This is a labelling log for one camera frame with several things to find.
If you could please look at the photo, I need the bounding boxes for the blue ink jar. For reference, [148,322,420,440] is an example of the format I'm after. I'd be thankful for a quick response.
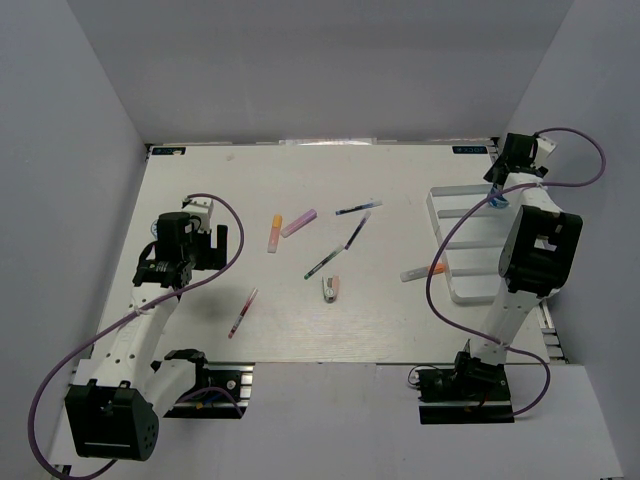
[487,184,509,209]

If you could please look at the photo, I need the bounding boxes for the orange cap highlighter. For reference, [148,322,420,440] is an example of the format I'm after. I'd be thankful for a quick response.
[267,214,282,254]

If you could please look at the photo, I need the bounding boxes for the pink highlighter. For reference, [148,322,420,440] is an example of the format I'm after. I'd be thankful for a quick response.
[281,209,317,238]

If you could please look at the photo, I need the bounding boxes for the orange white highlighter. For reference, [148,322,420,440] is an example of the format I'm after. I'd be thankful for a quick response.
[399,263,446,282]

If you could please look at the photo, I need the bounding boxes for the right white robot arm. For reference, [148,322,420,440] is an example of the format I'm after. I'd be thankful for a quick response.
[451,133,583,399]

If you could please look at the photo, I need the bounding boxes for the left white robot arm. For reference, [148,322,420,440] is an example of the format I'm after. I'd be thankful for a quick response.
[65,204,228,461]

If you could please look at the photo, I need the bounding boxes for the red gel pen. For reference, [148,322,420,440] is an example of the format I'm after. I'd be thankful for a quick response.
[228,288,259,339]

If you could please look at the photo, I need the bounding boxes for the white divided organizer tray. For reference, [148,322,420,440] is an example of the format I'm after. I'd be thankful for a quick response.
[425,184,551,305]

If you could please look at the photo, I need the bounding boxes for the green gel pen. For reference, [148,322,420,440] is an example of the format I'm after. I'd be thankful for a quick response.
[303,244,345,280]

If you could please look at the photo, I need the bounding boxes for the blue gel pen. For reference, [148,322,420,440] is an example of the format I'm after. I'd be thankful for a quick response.
[335,200,383,216]

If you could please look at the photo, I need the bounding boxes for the purple gel pen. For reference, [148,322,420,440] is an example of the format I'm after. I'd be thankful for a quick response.
[344,210,371,250]

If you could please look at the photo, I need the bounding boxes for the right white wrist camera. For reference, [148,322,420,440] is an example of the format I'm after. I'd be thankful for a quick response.
[534,136,557,166]

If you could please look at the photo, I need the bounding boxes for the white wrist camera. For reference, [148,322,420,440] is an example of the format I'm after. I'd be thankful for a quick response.
[182,197,214,233]
[534,136,557,166]

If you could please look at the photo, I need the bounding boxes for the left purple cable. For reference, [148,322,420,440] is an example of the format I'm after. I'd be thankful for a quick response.
[27,193,245,479]

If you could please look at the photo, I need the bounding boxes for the purple cable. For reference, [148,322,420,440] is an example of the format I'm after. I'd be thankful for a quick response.
[27,193,245,479]
[407,127,609,419]

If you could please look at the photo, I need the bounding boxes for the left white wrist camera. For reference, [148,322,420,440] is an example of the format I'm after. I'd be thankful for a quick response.
[182,197,214,233]

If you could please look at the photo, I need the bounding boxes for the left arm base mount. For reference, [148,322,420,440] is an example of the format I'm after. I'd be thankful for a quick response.
[164,349,254,419]

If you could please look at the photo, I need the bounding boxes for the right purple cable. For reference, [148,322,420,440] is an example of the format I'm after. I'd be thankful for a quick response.
[407,127,609,419]

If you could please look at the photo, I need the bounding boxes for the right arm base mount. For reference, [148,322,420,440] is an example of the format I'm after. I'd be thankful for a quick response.
[407,351,514,425]

